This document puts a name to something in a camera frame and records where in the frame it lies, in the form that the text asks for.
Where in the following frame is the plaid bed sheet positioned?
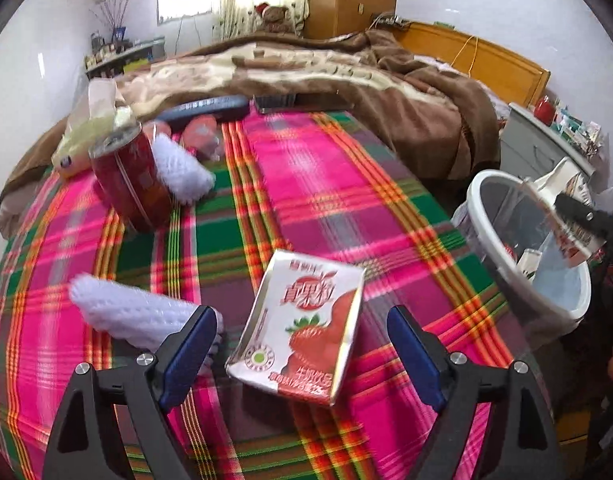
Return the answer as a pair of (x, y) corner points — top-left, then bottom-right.
(0, 107), (552, 480)

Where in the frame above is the vase with twigs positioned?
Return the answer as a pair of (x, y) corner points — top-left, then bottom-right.
(89, 0), (134, 43)

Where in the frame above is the cluttered side shelf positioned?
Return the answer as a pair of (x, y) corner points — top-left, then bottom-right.
(84, 37), (167, 78)

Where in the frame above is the red jar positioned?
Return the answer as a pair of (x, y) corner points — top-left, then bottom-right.
(534, 95), (557, 123)

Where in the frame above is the black smartphone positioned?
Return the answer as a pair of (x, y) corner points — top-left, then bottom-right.
(251, 91), (357, 115)

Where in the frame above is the dark blue glasses case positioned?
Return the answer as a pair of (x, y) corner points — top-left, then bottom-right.
(156, 94), (250, 131)

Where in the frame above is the row of small bottles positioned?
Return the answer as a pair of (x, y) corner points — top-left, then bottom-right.
(84, 32), (122, 68)

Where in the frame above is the brown teddy bear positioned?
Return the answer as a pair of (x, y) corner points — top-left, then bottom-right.
(254, 2), (297, 36)

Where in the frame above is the grey nightstand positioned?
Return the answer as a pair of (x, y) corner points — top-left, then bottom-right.
(499, 102), (597, 181)

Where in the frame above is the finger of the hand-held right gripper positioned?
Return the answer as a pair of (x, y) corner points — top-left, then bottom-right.
(554, 192), (613, 251)

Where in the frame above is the red soda can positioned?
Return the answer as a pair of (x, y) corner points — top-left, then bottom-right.
(89, 122), (173, 233)

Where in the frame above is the white round trash bin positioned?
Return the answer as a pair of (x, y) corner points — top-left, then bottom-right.
(451, 169), (595, 333)

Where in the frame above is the brown beige blanket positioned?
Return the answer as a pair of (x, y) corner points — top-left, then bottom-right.
(0, 27), (502, 226)

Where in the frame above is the wooden bed headboard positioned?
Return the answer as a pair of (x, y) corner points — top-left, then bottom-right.
(387, 20), (551, 111)

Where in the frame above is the soft tissue pack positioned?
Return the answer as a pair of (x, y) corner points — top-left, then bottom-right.
(51, 80), (140, 178)

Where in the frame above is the white power strip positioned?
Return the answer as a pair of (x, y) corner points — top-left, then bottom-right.
(369, 12), (412, 28)

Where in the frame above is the thin charging cable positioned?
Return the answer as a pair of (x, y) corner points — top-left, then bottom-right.
(449, 35), (480, 78)

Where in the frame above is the strawberry milk carton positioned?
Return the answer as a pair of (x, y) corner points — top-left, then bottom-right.
(225, 249), (367, 407)

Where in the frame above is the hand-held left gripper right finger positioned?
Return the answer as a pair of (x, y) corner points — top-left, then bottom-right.
(387, 305), (570, 480)

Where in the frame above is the white foam fruit net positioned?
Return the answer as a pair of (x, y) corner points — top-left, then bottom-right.
(69, 272), (224, 376)
(149, 132), (216, 206)

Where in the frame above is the beige paper cup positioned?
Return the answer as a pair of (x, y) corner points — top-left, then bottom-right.
(524, 156), (605, 267)

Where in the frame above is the pile of small boxes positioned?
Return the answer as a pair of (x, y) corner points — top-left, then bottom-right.
(554, 102), (607, 156)

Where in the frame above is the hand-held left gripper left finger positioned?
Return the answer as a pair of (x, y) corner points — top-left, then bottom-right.
(41, 305), (220, 480)

